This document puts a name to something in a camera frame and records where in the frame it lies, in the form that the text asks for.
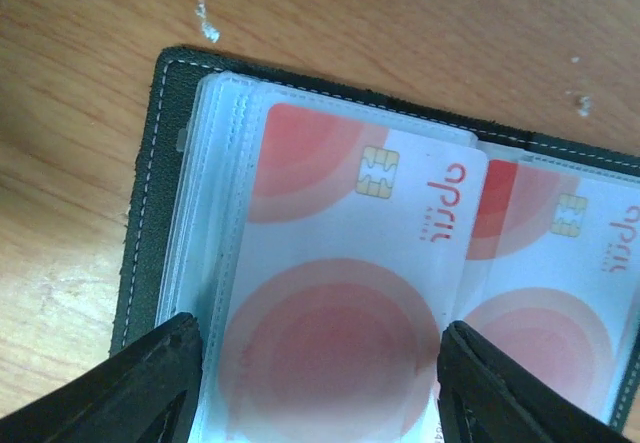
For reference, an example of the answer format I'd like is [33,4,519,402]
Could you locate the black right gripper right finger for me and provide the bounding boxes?
[437,321,628,443]

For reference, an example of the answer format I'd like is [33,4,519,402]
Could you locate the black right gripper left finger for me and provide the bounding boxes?
[1,312,203,442]

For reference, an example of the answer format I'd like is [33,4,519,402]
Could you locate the red white card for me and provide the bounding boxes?
[201,103,488,442]
[454,159,639,420]

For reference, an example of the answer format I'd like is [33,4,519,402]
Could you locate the black card holder wallet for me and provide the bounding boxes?
[111,46,639,442]

